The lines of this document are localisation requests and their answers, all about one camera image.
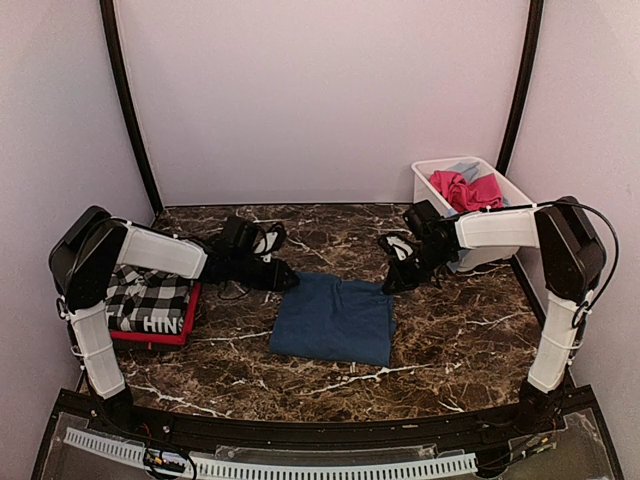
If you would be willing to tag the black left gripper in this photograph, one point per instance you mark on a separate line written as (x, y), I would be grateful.
(275, 280)

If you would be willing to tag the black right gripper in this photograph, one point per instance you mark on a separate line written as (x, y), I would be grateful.
(394, 270)

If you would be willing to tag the blue garment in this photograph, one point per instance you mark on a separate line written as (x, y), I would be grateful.
(329, 319)

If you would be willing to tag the black white plaid shirt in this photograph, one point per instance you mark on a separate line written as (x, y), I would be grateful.
(147, 301)

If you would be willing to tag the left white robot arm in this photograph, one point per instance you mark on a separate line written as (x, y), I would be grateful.
(82, 263)

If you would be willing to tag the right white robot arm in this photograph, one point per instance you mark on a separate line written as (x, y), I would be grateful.
(572, 254)

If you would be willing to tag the white plastic laundry bin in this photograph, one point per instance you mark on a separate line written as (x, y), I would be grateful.
(424, 191)

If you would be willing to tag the folded red t-shirt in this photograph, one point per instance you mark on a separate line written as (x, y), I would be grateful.
(180, 339)

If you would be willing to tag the pink garment in bin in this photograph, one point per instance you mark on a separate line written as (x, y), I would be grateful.
(464, 196)

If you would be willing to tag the light blue cloth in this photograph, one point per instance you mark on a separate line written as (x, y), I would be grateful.
(470, 259)

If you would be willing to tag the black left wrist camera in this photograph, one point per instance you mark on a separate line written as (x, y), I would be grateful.
(240, 234)

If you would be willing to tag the black front rail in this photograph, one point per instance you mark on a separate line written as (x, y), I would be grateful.
(483, 430)

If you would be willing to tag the right black frame post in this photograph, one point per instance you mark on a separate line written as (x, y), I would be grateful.
(525, 70)

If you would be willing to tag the black frame post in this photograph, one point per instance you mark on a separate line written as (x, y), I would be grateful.
(525, 70)
(128, 110)

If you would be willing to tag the left black frame post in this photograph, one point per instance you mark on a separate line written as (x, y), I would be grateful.
(128, 110)

